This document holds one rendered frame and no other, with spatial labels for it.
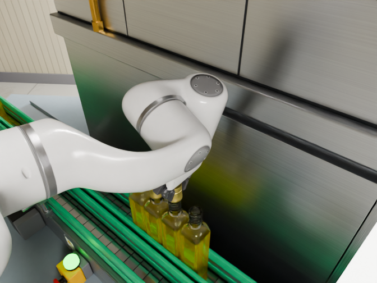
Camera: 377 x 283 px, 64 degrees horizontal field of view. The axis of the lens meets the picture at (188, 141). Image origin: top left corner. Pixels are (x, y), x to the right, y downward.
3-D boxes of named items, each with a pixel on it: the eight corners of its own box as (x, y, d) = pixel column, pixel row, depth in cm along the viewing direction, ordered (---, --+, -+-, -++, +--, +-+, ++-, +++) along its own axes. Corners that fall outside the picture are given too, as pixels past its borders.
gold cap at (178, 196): (185, 196, 68) (185, 182, 65) (174, 205, 66) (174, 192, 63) (174, 188, 70) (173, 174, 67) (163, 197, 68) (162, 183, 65)
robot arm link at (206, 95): (156, 127, 36) (116, 79, 40) (147, 175, 44) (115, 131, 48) (242, 91, 44) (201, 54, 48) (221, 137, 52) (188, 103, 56)
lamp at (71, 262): (83, 263, 90) (81, 258, 88) (70, 274, 87) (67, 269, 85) (74, 254, 92) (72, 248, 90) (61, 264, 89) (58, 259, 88)
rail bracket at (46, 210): (55, 214, 97) (42, 187, 88) (34, 230, 93) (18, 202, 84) (49, 208, 99) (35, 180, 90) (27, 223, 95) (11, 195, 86)
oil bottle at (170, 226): (191, 258, 85) (192, 210, 72) (178, 272, 82) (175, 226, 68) (176, 246, 88) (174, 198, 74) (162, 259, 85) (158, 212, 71)
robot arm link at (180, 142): (22, 159, 38) (159, 113, 50) (68, 244, 32) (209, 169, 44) (11, 109, 32) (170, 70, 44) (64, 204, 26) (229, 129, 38)
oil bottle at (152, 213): (175, 246, 88) (173, 198, 74) (162, 260, 85) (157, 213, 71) (161, 235, 91) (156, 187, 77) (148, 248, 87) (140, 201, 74)
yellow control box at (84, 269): (94, 274, 95) (89, 262, 90) (73, 293, 90) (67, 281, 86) (81, 261, 98) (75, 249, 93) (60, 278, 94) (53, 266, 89)
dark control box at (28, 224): (46, 226, 108) (39, 211, 103) (25, 241, 104) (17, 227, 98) (35, 214, 112) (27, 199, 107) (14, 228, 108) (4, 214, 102)
